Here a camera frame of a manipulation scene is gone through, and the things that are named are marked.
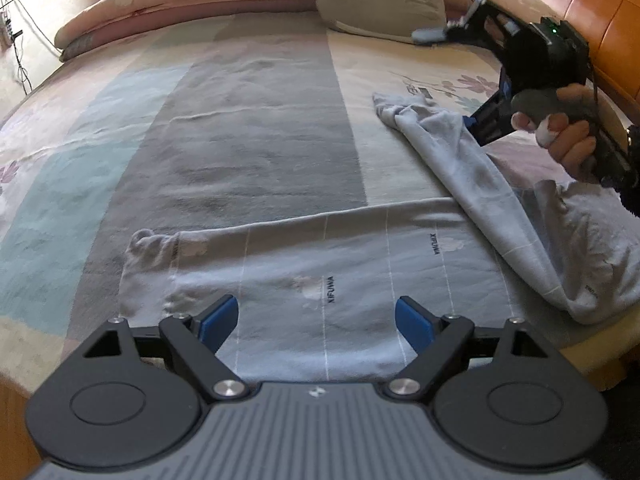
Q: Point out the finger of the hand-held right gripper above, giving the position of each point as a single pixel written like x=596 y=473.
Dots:
x=485 y=25
x=492 y=120

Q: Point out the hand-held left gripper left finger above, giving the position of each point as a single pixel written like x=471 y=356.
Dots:
x=220 y=317

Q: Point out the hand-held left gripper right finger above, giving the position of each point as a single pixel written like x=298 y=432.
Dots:
x=412 y=322

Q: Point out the light blue printed pants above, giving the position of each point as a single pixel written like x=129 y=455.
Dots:
x=400 y=270

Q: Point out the person's right forearm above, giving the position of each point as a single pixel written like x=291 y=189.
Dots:
x=632 y=170

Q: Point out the person's right hand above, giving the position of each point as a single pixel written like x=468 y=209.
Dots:
x=575 y=145

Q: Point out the wooden headboard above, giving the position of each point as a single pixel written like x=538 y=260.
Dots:
x=605 y=10

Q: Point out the grey cat face cushion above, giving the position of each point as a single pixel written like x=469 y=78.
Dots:
x=385 y=0

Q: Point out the pink floral quilt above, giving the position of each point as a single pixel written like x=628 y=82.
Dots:
x=175 y=5

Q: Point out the white power strip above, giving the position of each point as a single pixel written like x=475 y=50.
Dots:
x=6 y=27

